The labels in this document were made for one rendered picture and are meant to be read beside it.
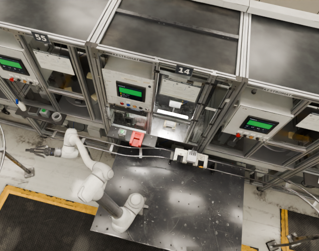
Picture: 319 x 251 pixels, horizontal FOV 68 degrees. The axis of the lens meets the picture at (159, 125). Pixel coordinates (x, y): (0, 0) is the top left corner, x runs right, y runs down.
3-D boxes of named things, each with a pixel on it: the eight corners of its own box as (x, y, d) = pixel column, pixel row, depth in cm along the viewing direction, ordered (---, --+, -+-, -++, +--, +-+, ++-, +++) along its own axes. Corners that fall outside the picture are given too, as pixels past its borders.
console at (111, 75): (106, 104, 222) (100, 71, 182) (115, 81, 236) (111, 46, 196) (149, 115, 221) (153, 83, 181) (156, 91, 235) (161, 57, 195)
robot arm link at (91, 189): (139, 217, 230) (125, 238, 220) (127, 210, 239) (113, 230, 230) (100, 176, 178) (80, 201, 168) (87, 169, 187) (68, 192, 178)
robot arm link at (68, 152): (60, 156, 228) (62, 143, 227) (76, 157, 235) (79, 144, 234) (60, 159, 218) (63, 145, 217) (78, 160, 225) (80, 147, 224)
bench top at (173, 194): (90, 230, 235) (90, 230, 232) (122, 138, 287) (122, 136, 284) (239, 268, 230) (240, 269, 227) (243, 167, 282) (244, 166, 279)
